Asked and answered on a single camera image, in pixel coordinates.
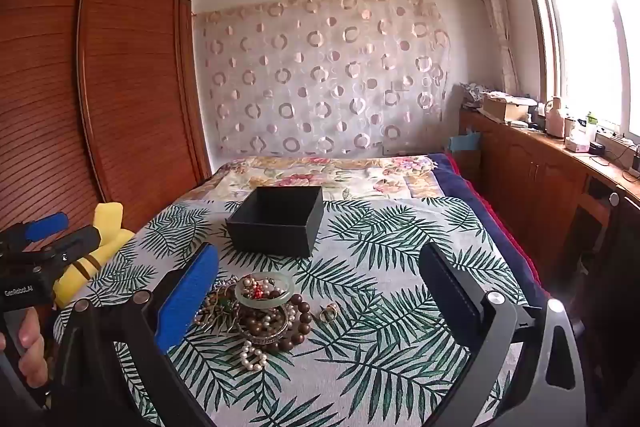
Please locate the wooden wardrobe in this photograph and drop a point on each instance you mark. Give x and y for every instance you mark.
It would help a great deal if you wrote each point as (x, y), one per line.
(100, 82)

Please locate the white plastic jug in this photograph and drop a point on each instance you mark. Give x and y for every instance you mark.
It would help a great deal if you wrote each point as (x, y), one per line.
(554, 119)

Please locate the green jade bangle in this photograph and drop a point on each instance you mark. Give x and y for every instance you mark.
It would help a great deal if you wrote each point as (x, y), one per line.
(245, 299)

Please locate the beige window curtain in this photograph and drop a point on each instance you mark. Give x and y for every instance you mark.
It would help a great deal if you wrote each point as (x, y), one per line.
(492, 7)

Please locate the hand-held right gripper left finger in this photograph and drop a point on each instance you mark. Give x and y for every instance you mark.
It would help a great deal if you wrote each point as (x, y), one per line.
(187, 297)

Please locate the white tissue box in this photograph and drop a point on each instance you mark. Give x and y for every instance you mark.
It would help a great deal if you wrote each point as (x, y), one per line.
(576, 144)

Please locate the black jewelry box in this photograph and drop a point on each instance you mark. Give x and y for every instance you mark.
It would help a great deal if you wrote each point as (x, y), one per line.
(272, 227)

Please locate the blue paper bag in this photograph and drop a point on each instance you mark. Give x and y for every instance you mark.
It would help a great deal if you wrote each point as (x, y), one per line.
(464, 141)

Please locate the window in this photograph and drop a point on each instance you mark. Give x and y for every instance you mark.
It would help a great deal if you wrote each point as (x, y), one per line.
(585, 32)

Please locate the circle pattern sheer curtain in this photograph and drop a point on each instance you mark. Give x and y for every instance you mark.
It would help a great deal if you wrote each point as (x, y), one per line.
(325, 72)

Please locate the white power strip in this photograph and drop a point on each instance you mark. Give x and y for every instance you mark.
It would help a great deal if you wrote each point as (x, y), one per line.
(617, 139)

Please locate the person's left hand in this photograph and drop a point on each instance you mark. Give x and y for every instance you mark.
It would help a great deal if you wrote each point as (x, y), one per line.
(32, 347)

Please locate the navy blue blanket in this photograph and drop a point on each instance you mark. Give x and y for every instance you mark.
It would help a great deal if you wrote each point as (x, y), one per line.
(470, 192)

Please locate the yellow plush toy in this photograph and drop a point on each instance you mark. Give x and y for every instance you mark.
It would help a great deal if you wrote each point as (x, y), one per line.
(112, 247)

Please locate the red bead jewelry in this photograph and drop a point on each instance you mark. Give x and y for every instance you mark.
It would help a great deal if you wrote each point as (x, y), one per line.
(258, 292)

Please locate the wooden cabinet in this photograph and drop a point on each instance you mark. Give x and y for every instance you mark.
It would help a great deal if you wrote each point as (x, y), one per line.
(530, 177)

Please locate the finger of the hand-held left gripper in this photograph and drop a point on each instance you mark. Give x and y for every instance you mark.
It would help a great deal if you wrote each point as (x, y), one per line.
(75, 243)
(47, 227)

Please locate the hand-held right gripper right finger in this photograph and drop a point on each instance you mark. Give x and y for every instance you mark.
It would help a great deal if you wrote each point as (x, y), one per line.
(450, 289)

